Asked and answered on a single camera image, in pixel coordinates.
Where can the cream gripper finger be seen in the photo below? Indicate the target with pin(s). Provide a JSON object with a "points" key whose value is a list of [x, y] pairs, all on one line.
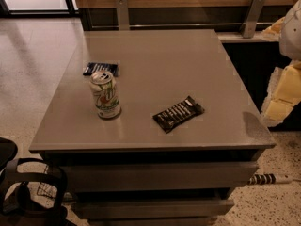
{"points": [[283, 94], [275, 28]]}

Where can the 7up soda can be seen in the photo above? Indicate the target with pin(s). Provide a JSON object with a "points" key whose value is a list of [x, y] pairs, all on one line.
{"points": [[105, 94]]}

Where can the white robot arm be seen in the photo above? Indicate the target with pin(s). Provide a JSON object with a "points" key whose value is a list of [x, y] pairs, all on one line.
{"points": [[290, 35]]}

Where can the black and white striped pole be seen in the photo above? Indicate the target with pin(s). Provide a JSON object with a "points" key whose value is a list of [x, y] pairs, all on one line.
{"points": [[269, 179]]}

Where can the black snack bar wrapper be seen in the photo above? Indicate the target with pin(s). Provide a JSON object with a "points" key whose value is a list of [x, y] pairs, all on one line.
{"points": [[178, 114]]}

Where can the grey drawer cabinet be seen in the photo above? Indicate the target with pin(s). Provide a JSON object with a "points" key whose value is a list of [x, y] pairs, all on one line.
{"points": [[157, 69]]}

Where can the dark blue snack packet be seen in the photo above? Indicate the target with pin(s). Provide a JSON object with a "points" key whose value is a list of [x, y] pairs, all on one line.
{"points": [[93, 67]]}

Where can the upper grey drawer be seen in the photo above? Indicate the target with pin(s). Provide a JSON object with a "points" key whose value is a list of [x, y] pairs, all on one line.
{"points": [[143, 177]]}

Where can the grey drawer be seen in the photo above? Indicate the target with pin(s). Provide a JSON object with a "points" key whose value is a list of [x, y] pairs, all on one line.
{"points": [[152, 209], [143, 177]]}

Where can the lower grey drawer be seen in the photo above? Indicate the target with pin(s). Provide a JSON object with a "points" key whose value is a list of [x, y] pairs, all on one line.
{"points": [[152, 209]]}

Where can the black chair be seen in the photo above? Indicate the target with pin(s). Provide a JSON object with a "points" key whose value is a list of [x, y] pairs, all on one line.
{"points": [[17, 208]]}

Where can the right metal wall bracket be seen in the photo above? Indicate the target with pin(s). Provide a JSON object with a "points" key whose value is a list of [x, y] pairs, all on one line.
{"points": [[249, 25]]}

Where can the metal wall bracket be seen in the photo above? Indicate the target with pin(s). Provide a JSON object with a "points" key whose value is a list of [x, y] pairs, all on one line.
{"points": [[249, 25], [122, 14]]}

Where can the left metal wall bracket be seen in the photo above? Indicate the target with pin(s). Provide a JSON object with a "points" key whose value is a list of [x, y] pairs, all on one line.
{"points": [[122, 14]]}

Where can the black wire basket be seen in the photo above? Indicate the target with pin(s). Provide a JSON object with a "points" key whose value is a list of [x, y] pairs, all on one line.
{"points": [[58, 188]]}

